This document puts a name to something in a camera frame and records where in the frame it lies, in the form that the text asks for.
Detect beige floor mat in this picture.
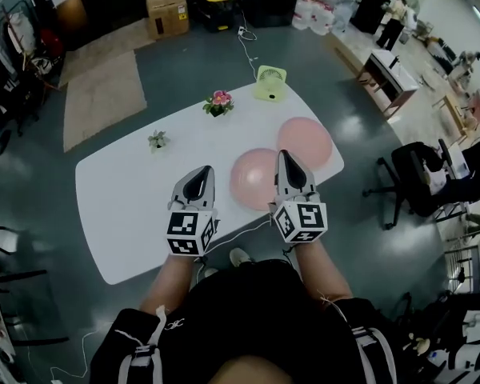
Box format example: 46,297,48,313
62,50,148,154
58,33,153,88

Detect light green desk fan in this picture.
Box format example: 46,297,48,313
253,65,287,102

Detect wooden side table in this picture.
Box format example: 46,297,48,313
356,50,420,120

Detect brown cardboard box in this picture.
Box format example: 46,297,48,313
145,0,190,41

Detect thin white gripper cable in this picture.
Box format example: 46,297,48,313
204,217,274,256

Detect grey shoulder strap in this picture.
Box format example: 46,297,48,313
117,305,170,384
350,325,398,384

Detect black cabinet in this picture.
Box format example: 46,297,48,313
242,0,302,29

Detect black office chair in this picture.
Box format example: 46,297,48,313
362,141,471,230

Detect white fan cable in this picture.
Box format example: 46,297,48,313
238,26,262,72

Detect pink plate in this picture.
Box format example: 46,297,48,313
229,147,282,212
277,116,334,170

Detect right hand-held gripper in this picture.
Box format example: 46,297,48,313
267,149,330,245

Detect small green potted plant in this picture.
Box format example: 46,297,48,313
147,130,171,154

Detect yellow and black crate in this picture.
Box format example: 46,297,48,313
197,0,242,33

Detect person's right forearm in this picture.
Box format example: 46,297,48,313
293,238,354,302

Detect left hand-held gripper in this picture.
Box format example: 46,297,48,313
166,165,219,258

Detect pile of plastic bags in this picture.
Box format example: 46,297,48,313
292,0,354,36

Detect black box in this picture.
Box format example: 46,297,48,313
349,0,392,36

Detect clothes rack with coats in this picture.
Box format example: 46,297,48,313
0,0,66,136

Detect person's left forearm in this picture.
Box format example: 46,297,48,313
138,253,195,316

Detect red bag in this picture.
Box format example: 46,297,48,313
39,27,62,56

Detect person's black shirt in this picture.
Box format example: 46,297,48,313
88,259,406,384

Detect pink potted flower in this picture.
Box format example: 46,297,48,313
202,90,235,118

